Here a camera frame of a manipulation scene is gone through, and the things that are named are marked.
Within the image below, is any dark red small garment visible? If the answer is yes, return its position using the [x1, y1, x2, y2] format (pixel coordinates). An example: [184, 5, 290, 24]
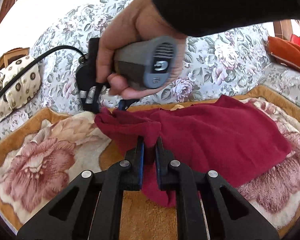
[94, 94, 293, 208]

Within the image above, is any red object behind cushion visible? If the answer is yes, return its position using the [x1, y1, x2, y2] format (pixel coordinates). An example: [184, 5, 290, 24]
[290, 34, 300, 46]

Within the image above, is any black cable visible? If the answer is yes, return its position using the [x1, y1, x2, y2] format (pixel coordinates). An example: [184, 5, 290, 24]
[0, 45, 87, 114]

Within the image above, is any black sleeved right forearm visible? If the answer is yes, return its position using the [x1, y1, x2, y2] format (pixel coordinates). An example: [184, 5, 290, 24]
[152, 0, 300, 37]

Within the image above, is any wooden chair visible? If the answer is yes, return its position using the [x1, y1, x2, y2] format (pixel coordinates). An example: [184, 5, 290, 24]
[0, 47, 30, 70]

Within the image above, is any floral blue-grey duvet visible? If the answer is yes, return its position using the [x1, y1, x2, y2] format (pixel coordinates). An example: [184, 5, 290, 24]
[31, 0, 269, 114]

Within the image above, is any floral bed sheet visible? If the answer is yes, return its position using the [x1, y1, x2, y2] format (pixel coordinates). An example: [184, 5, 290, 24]
[0, 62, 300, 148]

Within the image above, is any orange velvet cushion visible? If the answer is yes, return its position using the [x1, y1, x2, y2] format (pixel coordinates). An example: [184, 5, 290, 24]
[266, 36, 300, 72]

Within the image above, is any person's right hand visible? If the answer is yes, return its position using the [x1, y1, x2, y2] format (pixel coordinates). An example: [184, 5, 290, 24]
[96, 0, 187, 100]

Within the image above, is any floral plush blanket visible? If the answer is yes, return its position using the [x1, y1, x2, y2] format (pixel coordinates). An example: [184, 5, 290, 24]
[0, 86, 300, 237]

